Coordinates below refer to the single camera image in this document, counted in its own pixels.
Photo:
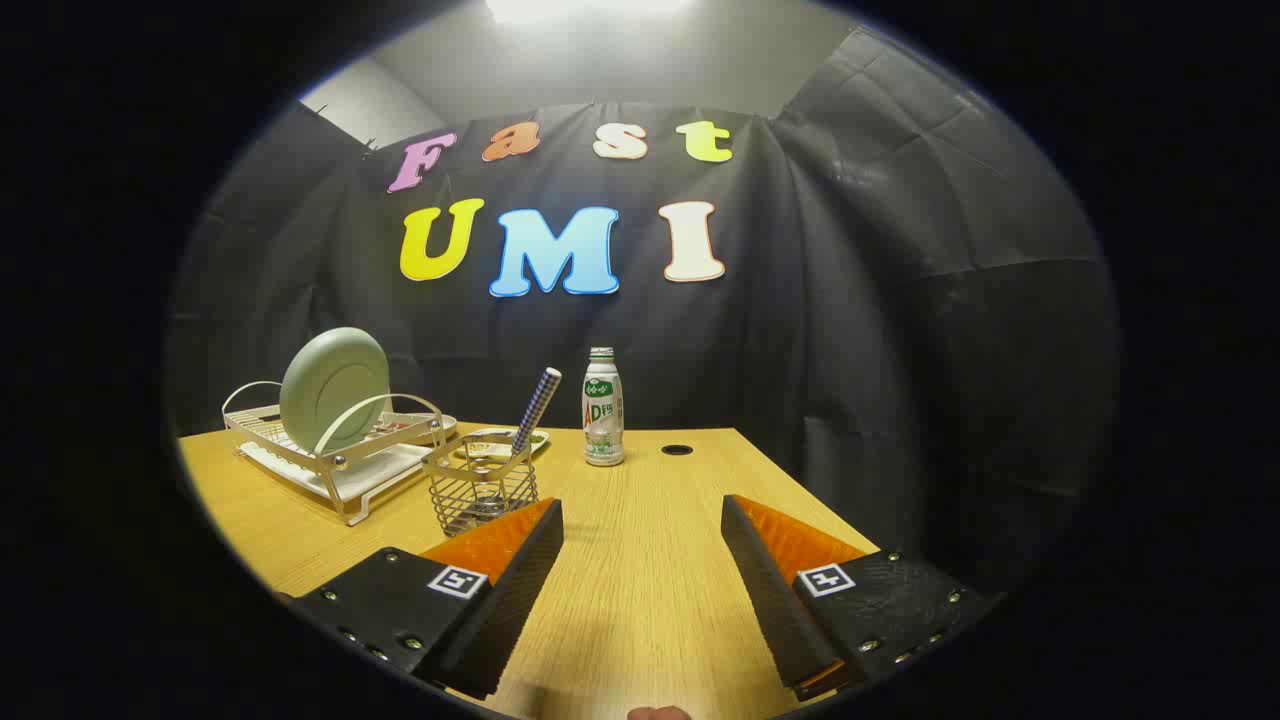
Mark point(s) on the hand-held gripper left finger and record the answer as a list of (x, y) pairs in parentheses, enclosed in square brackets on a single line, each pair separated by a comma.
[(520, 590)]

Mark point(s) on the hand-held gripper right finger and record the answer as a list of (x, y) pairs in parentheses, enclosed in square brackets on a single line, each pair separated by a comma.
[(765, 600)]

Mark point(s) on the pale green plate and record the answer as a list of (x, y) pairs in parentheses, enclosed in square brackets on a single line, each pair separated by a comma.
[(330, 390)]

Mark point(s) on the white divided dish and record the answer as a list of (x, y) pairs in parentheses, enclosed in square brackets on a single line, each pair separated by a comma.
[(490, 438)]

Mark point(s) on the white ribbed drip tray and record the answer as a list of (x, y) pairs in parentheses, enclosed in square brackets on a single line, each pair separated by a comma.
[(380, 470)]

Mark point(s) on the white green label bottle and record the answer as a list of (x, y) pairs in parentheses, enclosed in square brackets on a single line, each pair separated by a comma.
[(603, 420)]

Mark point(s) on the black backdrop cloth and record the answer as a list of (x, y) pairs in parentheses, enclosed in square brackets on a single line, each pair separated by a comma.
[(850, 350)]

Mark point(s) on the ceiling light panel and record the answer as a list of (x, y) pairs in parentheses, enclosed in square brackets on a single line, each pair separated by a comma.
[(590, 8)]

